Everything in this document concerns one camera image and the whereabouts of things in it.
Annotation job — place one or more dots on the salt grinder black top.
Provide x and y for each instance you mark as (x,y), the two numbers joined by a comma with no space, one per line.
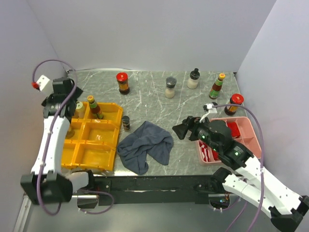
(170,87)

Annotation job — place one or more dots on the red lid sauce jar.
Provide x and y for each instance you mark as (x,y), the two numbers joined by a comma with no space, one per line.
(236,99)
(122,79)

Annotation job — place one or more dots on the yellow cap chili sauce bottle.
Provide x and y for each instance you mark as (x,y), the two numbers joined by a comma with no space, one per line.
(217,86)

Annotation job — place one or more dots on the white powder bottle black cap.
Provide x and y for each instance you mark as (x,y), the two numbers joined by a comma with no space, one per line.
(193,79)

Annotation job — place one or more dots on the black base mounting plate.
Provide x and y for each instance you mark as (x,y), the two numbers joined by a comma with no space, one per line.
(199,189)

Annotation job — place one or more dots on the red packet in tray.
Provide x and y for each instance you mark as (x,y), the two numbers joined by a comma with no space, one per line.
(235,133)

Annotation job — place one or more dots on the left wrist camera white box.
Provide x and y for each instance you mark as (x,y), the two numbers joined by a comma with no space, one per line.
(44,85)

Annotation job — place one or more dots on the small black lid spice jar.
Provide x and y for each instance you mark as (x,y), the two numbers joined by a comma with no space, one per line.
(126,123)

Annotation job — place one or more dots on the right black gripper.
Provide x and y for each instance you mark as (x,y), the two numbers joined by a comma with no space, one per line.
(189,123)

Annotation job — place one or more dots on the pink compartment tray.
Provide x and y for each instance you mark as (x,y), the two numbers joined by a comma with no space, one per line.
(247,138)

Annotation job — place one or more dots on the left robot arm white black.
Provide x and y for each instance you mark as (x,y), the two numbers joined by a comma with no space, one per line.
(45,182)

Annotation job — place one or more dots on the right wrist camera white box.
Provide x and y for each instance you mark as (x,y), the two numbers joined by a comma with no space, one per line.
(209,109)

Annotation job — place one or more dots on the green lid cream bottle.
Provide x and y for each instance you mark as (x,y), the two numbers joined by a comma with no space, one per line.
(80,110)

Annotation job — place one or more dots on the yellow cap green label bottle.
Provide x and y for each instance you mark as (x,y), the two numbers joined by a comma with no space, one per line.
(94,107)

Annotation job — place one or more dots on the yellow compartment organizer tray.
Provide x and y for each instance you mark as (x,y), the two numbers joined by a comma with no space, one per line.
(94,144)

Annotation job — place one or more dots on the dark blue cloth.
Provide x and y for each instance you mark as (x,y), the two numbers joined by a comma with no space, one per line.
(147,139)

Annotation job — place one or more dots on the round black cap dark bottle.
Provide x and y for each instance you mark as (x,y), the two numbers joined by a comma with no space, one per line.
(70,133)

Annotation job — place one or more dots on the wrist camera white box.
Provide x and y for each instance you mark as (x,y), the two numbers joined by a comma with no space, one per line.
(44,85)
(209,109)

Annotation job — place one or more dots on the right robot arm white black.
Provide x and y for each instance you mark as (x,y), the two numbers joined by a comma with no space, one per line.
(262,189)

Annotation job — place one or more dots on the red white striped packet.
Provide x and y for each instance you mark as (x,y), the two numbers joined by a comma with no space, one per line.
(205,155)

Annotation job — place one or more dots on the aluminium frame rail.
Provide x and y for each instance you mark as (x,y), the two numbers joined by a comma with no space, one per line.
(26,209)

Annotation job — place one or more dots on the red lid sauce jar right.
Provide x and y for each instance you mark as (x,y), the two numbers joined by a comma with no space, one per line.
(236,99)

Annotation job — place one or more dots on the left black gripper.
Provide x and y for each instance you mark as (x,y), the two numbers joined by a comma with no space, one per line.
(77,94)

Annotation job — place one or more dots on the red lid sauce jar left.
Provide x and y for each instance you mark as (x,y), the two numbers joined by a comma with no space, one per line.
(122,79)

